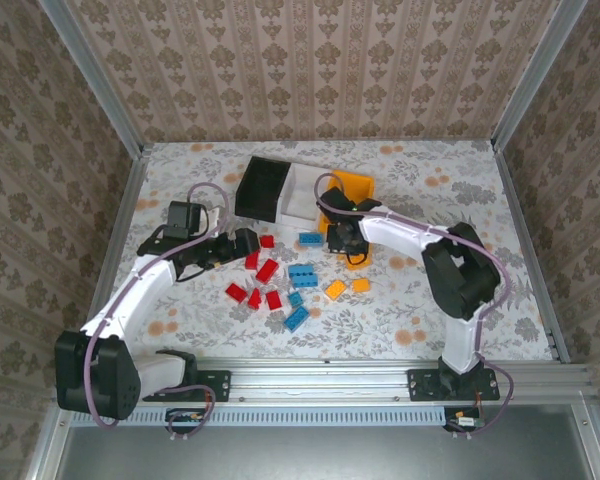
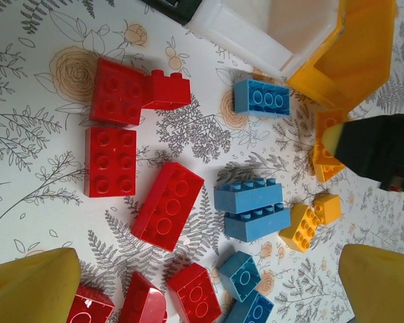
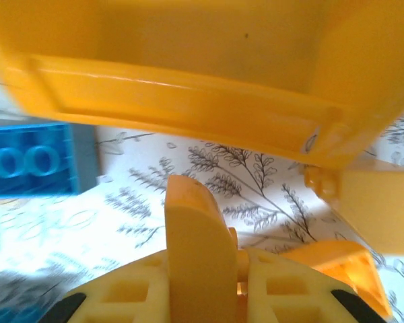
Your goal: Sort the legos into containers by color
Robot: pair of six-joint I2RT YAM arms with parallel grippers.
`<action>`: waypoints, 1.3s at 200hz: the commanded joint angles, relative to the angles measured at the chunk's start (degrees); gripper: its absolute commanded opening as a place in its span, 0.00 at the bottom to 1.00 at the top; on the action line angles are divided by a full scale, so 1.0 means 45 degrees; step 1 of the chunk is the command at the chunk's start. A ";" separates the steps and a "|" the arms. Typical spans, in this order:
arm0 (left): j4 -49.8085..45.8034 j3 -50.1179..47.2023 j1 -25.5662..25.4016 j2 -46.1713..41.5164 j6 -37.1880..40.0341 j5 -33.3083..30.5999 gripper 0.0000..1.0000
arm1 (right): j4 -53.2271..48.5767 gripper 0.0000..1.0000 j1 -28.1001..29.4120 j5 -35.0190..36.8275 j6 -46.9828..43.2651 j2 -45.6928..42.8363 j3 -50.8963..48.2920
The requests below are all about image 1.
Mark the orange lego brick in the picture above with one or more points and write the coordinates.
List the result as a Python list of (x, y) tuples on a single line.
[(335, 290), (361, 285), (355, 265)]

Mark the small red lego brick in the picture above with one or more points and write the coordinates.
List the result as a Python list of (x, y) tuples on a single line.
[(267, 242)]

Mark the small blue lego brick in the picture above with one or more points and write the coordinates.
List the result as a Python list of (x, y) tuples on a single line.
[(295, 299)]

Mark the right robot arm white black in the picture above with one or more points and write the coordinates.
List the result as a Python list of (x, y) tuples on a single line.
[(395, 232)]

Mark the black plastic bin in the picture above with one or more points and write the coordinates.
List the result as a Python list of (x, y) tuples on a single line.
[(260, 190)]

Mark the orange plastic bin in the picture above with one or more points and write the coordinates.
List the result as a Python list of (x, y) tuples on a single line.
[(357, 182)]

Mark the white plastic bin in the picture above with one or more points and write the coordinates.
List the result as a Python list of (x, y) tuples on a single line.
[(300, 200)]

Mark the floral table cover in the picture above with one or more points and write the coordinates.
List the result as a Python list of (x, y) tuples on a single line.
[(405, 325)]

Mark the grey metal panel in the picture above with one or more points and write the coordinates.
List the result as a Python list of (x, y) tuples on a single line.
[(330, 455)]

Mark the aluminium table side rail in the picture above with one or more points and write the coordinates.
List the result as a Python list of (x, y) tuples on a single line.
[(125, 215), (523, 225)]

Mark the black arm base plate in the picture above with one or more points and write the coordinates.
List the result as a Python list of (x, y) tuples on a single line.
[(422, 385), (215, 385)]

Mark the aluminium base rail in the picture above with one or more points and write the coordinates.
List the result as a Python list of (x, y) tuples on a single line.
[(320, 382)]

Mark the aluminium frame post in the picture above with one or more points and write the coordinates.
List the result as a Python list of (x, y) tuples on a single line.
[(536, 75), (96, 75)]

